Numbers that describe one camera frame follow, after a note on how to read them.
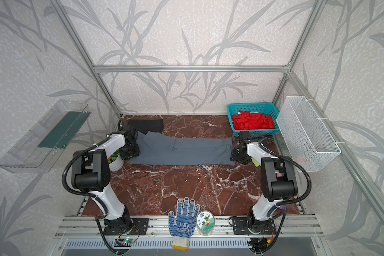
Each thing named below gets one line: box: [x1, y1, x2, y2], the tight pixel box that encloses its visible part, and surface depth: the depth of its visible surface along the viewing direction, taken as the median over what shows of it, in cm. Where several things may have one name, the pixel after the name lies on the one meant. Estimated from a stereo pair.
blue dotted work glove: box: [168, 197, 201, 251], surface depth 76 cm
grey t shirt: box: [128, 130, 235, 165], surface depth 102 cm
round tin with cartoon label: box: [196, 210, 215, 236], surface depth 69 cm
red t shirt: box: [231, 110, 275, 131], surface depth 111 cm
